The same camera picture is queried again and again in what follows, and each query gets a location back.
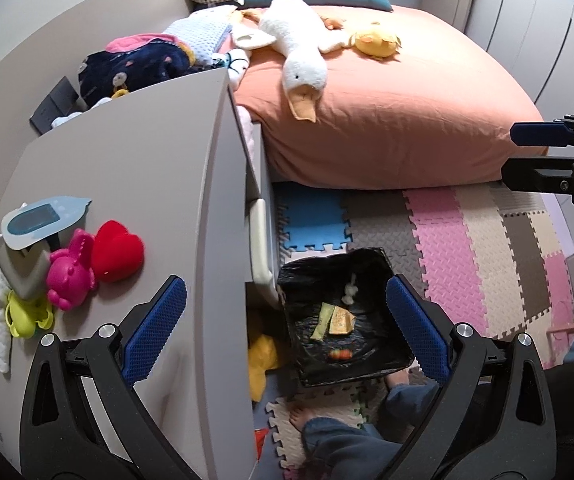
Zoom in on green wrapper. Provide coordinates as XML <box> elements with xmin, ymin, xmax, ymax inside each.
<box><xmin>311</xmin><ymin>302</ymin><xmax>335</xmax><ymax>341</ymax></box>

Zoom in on white crumpled scrap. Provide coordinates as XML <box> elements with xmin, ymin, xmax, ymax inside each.
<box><xmin>342</xmin><ymin>274</ymin><xmax>360</xmax><ymax>306</ymax></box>

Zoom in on yellow wrapper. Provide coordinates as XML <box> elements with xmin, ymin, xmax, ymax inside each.
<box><xmin>328</xmin><ymin>307</ymin><xmax>357</xmax><ymax>336</ymax></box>

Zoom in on light blue knitted blanket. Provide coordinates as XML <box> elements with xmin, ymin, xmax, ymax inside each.
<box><xmin>164</xmin><ymin>5</ymin><xmax>240</xmax><ymax>66</ymax></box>

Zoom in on foam puzzle mat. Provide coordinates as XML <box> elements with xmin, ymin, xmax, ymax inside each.
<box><xmin>254</xmin><ymin>182</ymin><xmax>574</xmax><ymax>480</ymax></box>

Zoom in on yellow-green plastic toy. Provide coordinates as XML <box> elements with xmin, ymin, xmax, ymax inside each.
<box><xmin>6</xmin><ymin>290</ymin><xmax>55</xmax><ymax>338</ymax></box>

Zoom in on yellow cloth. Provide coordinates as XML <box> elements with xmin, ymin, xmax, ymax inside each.
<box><xmin>247</xmin><ymin>334</ymin><xmax>280</xmax><ymax>403</ymax></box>

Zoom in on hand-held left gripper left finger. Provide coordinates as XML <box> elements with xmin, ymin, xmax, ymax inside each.
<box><xmin>20</xmin><ymin>275</ymin><xmax>203</xmax><ymax>480</ymax></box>

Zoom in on grey block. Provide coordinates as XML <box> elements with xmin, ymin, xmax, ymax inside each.
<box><xmin>0</xmin><ymin>235</ymin><xmax>53</xmax><ymax>301</ymax></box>

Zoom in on white cloth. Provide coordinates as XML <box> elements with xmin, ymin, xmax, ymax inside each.
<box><xmin>51</xmin><ymin>97</ymin><xmax>113</xmax><ymax>128</ymax></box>

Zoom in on white wardrobe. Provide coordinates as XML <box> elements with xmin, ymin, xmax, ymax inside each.
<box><xmin>467</xmin><ymin>0</ymin><xmax>574</xmax><ymax>126</ymax></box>

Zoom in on grey blue plastic toy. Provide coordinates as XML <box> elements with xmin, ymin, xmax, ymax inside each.
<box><xmin>1</xmin><ymin>196</ymin><xmax>93</xmax><ymax>251</ymax></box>

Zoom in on pink cloth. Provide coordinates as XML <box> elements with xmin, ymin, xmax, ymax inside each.
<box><xmin>106</xmin><ymin>33</ymin><xmax>188</xmax><ymax>56</ymax></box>

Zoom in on white goose plush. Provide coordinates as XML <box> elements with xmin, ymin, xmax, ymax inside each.
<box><xmin>231</xmin><ymin>0</ymin><xmax>355</xmax><ymax>123</ymax></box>

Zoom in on grey nightstand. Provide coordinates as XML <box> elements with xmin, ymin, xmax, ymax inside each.
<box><xmin>0</xmin><ymin>67</ymin><xmax>288</xmax><ymax>480</ymax></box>

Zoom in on yellow duck plush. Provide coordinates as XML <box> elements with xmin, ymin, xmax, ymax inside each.
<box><xmin>349</xmin><ymin>22</ymin><xmax>402</xmax><ymax>61</ymax></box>

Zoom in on bed with orange sheet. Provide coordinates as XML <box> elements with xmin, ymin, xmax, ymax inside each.
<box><xmin>217</xmin><ymin>4</ymin><xmax>550</xmax><ymax>191</ymax></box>

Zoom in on red heart toy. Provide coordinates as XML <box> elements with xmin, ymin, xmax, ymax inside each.
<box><xmin>90</xmin><ymin>220</ymin><xmax>145</xmax><ymax>283</ymax></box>

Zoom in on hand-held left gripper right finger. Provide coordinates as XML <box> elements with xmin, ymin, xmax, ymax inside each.
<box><xmin>386</xmin><ymin>274</ymin><xmax>558</xmax><ymax>480</ymax></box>

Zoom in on bin with black bag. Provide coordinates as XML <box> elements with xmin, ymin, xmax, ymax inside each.
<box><xmin>277</xmin><ymin>247</ymin><xmax>415</xmax><ymax>388</ymax></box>

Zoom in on navy printed blanket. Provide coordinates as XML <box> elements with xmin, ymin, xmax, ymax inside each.
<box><xmin>77</xmin><ymin>42</ymin><xmax>198</xmax><ymax>108</ymax></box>

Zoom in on person's leg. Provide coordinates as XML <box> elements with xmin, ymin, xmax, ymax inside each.
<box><xmin>289</xmin><ymin>405</ymin><xmax>418</xmax><ymax>480</ymax></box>
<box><xmin>384</xmin><ymin>367</ymin><xmax>440</xmax><ymax>431</ymax></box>

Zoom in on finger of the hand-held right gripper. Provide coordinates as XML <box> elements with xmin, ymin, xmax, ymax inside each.
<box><xmin>501</xmin><ymin>156</ymin><xmax>574</xmax><ymax>241</ymax></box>
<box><xmin>510</xmin><ymin>115</ymin><xmax>574</xmax><ymax>148</ymax></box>

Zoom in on white stuffed toy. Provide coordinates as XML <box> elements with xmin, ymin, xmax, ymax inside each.
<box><xmin>212</xmin><ymin>49</ymin><xmax>252</xmax><ymax>86</ymax></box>

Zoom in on pink bear toy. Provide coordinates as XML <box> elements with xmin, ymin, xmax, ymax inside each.
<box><xmin>46</xmin><ymin>228</ymin><xmax>99</xmax><ymax>309</ymax></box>

